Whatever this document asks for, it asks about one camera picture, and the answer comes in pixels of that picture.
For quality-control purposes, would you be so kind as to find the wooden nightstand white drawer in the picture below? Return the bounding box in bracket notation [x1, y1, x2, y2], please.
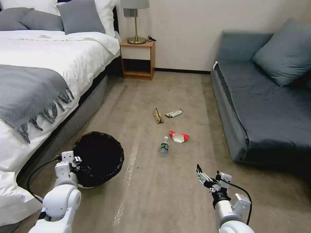
[119, 38, 156, 81]

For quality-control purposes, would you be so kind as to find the flattened snack wrapper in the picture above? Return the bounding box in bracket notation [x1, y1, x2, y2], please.
[165, 109, 183, 119]

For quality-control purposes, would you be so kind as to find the grey fringed throw blanket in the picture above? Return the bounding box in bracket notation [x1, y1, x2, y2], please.
[0, 64, 75, 144]

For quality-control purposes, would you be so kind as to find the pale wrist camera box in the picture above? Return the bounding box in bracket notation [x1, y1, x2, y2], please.
[61, 150, 75, 162]
[220, 172, 233, 185]

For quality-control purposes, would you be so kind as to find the crumpled brown paper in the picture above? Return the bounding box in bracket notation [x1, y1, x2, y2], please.
[153, 107, 165, 125]

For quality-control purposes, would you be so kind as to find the grey wall socket plate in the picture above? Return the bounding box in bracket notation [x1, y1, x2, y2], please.
[123, 8, 139, 18]

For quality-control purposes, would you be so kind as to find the dark bed headboard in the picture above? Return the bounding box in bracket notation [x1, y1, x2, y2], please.
[113, 4, 120, 33]

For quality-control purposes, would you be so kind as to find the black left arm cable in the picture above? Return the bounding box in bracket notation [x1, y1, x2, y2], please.
[27, 157, 62, 205]

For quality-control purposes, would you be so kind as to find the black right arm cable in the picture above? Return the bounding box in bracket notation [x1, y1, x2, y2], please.
[228, 181, 252, 226]

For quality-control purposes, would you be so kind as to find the blue-grey sofa cushion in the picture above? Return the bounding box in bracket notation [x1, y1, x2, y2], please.
[251, 17, 311, 87]

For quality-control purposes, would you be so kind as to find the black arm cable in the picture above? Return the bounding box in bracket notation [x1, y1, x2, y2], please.
[27, 157, 62, 205]
[228, 181, 252, 226]

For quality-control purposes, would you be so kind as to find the grey upholstered bed base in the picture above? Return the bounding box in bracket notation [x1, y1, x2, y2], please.
[16, 72, 109, 191]

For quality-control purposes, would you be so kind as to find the white pillow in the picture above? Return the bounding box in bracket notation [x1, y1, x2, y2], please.
[36, 0, 64, 17]
[93, 0, 118, 38]

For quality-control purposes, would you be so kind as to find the clear plastic bottle green label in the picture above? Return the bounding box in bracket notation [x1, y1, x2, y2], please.
[159, 136, 169, 157]

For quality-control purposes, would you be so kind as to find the crushed red white carton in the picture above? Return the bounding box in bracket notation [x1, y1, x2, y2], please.
[169, 130, 190, 143]

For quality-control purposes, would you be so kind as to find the black baseboard strip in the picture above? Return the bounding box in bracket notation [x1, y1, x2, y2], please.
[154, 68, 211, 74]

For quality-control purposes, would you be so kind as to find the large square grey pillow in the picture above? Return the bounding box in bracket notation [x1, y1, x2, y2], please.
[55, 0, 106, 35]

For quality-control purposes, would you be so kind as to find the brass table lamp grey shade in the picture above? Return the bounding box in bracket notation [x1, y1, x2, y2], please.
[120, 0, 150, 45]

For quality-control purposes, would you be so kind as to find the blue-grey sofa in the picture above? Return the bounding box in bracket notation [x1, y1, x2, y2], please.
[210, 29, 311, 170]

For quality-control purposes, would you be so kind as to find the trash bin with black bag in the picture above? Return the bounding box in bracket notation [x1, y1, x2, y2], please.
[73, 131, 125, 189]

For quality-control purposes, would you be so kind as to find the bed with white duvet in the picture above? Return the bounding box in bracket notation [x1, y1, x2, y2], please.
[0, 29, 122, 220]

